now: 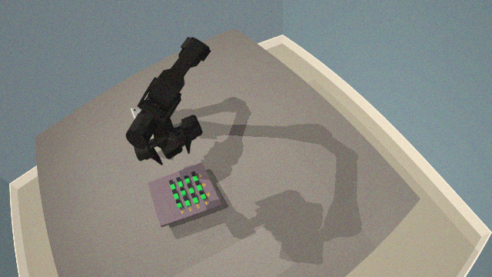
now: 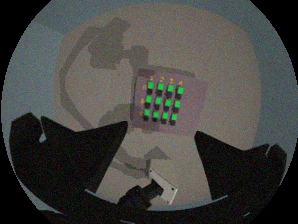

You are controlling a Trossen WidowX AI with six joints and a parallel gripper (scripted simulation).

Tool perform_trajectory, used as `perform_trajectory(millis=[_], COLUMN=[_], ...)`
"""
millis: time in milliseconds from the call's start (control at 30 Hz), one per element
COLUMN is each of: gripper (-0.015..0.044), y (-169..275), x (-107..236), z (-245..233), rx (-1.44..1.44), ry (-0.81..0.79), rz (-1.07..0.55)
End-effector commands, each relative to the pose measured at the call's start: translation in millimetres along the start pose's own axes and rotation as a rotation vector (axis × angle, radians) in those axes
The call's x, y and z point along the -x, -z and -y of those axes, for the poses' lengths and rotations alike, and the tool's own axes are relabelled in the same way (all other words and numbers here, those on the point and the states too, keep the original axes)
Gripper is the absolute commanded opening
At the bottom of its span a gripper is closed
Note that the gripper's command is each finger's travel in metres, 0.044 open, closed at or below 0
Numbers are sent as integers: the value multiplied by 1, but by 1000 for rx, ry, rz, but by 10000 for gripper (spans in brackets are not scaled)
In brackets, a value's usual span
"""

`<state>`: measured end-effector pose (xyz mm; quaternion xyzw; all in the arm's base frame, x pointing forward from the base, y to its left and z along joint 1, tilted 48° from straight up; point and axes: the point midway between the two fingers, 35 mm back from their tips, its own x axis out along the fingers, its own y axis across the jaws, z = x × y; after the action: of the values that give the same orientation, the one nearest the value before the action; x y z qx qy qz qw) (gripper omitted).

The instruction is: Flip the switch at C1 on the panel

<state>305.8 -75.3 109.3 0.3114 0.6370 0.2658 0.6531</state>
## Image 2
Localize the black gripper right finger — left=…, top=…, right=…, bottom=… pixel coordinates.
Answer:
left=194, top=131, right=269, bottom=201

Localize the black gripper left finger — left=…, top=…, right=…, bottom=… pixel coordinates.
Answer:
left=40, top=116, right=129, bottom=193

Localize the dark mauve switch panel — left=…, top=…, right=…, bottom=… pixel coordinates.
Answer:
left=132, top=68, right=209, bottom=137

